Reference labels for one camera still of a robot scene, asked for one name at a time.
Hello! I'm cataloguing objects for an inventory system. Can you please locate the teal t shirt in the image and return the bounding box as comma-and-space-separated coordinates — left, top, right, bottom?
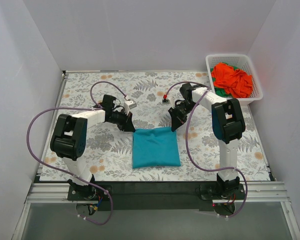
132, 127, 181, 169

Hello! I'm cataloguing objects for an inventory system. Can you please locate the aluminium frame rail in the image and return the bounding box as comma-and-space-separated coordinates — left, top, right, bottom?
12, 181, 300, 240

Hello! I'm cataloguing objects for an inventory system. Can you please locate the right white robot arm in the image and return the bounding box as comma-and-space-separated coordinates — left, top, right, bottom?
168, 81, 246, 199

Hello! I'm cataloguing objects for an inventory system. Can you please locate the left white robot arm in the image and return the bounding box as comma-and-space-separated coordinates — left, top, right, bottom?
50, 94, 137, 200

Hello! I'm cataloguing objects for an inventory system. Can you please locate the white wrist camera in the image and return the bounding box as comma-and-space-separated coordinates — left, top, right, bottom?
123, 99, 137, 113
162, 94, 175, 107

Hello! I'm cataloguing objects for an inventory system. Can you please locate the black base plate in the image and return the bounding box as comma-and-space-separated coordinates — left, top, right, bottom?
67, 180, 245, 214

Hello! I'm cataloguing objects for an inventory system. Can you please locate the white plastic basket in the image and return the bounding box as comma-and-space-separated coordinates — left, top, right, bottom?
205, 53, 263, 105

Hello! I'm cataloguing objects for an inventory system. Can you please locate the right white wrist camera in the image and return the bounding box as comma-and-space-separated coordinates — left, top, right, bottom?
162, 94, 175, 107

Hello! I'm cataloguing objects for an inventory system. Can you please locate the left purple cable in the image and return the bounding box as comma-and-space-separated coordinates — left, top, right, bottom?
26, 81, 131, 225

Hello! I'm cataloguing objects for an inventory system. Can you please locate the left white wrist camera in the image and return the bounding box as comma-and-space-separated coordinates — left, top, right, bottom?
123, 99, 137, 113

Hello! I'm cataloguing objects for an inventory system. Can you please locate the orange t shirt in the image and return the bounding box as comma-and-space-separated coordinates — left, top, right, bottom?
212, 62, 254, 98

